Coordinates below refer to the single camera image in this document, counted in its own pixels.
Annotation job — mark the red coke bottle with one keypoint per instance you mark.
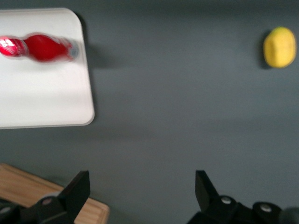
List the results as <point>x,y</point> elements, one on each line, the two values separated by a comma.
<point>44,47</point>

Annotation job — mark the wooden drawer cabinet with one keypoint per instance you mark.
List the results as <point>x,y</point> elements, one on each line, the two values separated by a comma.
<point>28,189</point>

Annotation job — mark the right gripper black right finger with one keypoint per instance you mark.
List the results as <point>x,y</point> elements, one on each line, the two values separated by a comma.
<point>210,205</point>

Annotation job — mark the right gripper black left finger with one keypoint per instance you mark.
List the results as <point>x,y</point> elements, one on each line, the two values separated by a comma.
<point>70,198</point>

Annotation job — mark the yellow lemon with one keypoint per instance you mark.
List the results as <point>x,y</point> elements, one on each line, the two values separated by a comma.
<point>280,47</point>

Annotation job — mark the white rectangular tray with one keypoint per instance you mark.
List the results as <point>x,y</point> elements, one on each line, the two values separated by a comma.
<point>46,93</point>

